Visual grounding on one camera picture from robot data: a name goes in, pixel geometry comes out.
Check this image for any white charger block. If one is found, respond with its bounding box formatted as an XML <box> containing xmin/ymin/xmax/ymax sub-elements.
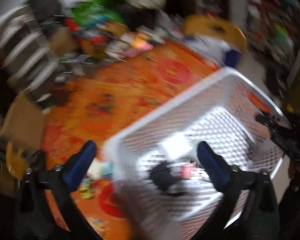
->
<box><xmin>160</xmin><ymin>137</ymin><xmax>193</xmax><ymax>158</ymax></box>

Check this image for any white and blue paper bag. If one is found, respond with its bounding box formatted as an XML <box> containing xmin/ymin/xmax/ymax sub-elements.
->
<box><xmin>187</xmin><ymin>36</ymin><xmax>242</xmax><ymax>68</ymax></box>

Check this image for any brown cardboard box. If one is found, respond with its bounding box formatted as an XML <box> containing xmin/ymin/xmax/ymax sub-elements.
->
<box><xmin>1</xmin><ymin>92</ymin><xmax>47</xmax><ymax>145</ymax></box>

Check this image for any black adapter with yellow label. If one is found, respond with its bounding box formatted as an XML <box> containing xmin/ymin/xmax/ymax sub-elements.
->
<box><xmin>149</xmin><ymin>162</ymin><xmax>190</xmax><ymax>197</ymax></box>

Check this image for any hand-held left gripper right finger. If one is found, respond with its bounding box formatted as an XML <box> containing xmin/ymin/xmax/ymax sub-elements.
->
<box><xmin>192</xmin><ymin>141</ymin><xmax>280</xmax><ymax>240</ymax></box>

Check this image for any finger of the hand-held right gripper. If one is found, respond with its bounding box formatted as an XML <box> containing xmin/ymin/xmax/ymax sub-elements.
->
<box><xmin>255</xmin><ymin>114</ymin><xmax>280</xmax><ymax>130</ymax></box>

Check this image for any small pink object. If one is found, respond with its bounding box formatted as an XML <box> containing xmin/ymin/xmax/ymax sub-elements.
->
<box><xmin>181</xmin><ymin>166</ymin><xmax>193</xmax><ymax>180</ymax></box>

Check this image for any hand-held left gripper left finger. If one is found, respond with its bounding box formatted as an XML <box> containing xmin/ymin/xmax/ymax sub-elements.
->
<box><xmin>20</xmin><ymin>140</ymin><xmax>100</xmax><ymax>240</ymax></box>

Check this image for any black plastic bag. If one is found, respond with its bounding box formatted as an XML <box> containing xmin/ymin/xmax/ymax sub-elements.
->
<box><xmin>30</xmin><ymin>0</ymin><xmax>63</xmax><ymax>23</ymax></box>

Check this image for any striped brown white cloth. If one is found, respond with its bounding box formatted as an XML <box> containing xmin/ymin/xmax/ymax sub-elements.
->
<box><xmin>0</xmin><ymin>4</ymin><xmax>63</xmax><ymax>100</ymax></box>

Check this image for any white and teal small box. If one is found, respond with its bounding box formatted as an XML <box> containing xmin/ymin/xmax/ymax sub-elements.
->
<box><xmin>87</xmin><ymin>159</ymin><xmax>114</xmax><ymax>180</ymax></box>

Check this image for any white perforated plastic basket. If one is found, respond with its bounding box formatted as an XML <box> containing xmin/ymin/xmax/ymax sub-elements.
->
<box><xmin>102</xmin><ymin>67</ymin><xmax>292</xmax><ymax>240</ymax></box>

